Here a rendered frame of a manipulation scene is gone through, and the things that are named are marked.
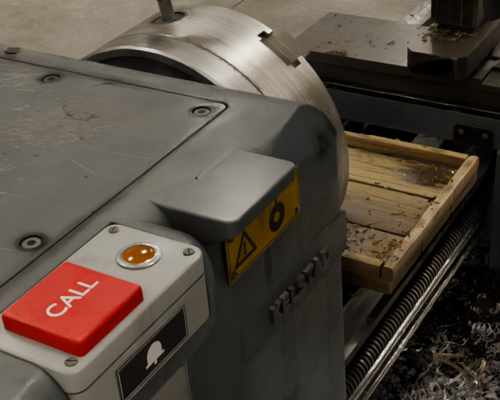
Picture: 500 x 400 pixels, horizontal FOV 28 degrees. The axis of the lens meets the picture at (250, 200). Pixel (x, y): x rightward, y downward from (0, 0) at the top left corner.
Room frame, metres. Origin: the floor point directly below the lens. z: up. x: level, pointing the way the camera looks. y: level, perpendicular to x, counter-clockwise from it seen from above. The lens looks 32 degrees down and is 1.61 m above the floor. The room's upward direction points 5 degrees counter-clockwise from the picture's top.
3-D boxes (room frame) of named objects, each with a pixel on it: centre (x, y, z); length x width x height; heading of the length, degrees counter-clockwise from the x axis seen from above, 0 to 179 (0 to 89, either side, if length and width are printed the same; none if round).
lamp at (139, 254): (0.52, 0.07, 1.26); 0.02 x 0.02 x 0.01
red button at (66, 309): (0.47, 0.11, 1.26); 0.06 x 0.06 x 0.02; 57
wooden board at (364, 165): (1.19, -0.10, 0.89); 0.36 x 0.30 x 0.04; 57
